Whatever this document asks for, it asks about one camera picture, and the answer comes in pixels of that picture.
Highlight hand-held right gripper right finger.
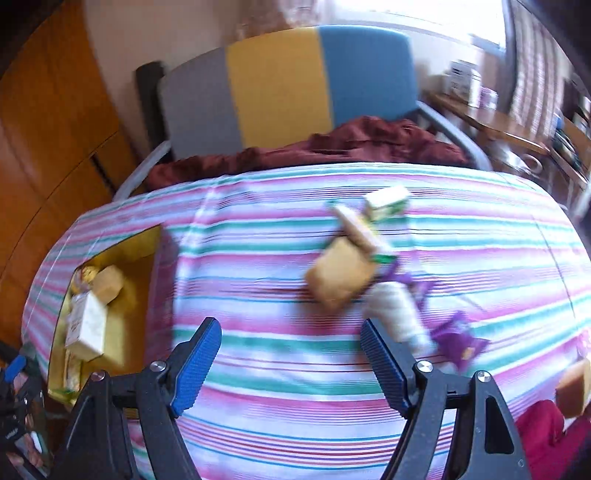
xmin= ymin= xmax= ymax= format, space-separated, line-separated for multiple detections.
xmin=360 ymin=318 xmax=532 ymax=480

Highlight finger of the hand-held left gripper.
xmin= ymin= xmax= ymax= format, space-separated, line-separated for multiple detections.
xmin=4 ymin=354 xmax=27 ymax=384

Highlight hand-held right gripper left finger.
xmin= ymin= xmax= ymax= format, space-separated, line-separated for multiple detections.
xmin=51 ymin=318 xmax=222 ymax=480

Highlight white fuzzy snack packet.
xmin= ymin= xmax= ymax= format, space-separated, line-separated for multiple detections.
xmin=369 ymin=281 xmax=435 ymax=354

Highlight yellow green packet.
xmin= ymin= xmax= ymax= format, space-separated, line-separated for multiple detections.
xmin=55 ymin=351 xmax=86 ymax=398

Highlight purple snack packet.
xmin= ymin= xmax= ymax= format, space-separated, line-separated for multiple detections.
xmin=385 ymin=265 xmax=435 ymax=298
xmin=431 ymin=311 xmax=490 ymax=372

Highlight white medicine box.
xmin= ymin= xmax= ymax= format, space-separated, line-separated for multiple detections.
xmin=65 ymin=293 xmax=109 ymax=361

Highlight yellow candy packet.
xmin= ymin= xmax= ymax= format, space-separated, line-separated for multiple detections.
xmin=76 ymin=265 xmax=100 ymax=289

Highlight gold tin box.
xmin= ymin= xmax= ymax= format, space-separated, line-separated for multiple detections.
xmin=46 ymin=224 xmax=162 ymax=407

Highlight green-edged snack packet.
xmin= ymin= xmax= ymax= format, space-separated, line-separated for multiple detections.
xmin=330 ymin=203 xmax=395 ymax=264

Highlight green and white box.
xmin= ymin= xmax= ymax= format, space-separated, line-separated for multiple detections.
xmin=365 ymin=185 xmax=411 ymax=221

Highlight striped tablecloth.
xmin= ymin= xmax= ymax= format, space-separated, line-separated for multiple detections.
xmin=22 ymin=161 xmax=591 ymax=480

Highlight person's red clothing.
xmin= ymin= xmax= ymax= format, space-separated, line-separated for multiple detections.
xmin=515 ymin=399 xmax=591 ymax=480

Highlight maroon blanket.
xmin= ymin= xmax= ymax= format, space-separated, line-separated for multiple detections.
xmin=148 ymin=115 xmax=469 ymax=190

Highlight wooden wardrobe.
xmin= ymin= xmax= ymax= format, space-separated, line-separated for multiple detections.
xmin=0 ymin=0 xmax=153 ymax=342

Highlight wooden side table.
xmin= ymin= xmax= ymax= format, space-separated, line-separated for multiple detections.
xmin=425 ymin=90 xmax=591 ymax=204

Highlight black rolled mat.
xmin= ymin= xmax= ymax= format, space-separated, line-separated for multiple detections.
xmin=135 ymin=61 xmax=167 ymax=153

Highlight grey yellow blue sofa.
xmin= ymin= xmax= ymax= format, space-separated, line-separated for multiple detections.
xmin=113 ymin=25 xmax=492 ymax=204

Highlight white cardboard box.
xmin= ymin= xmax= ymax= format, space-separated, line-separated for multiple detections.
xmin=445 ymin=60 xmax=481 ymax=100

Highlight striped curtain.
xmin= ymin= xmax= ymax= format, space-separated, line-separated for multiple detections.
xmin=508 ymin=0 xmax=568 ymax=134

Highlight window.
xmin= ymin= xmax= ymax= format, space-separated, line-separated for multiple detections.
xmin=397 ymin=0 xmax=509 ymax=47

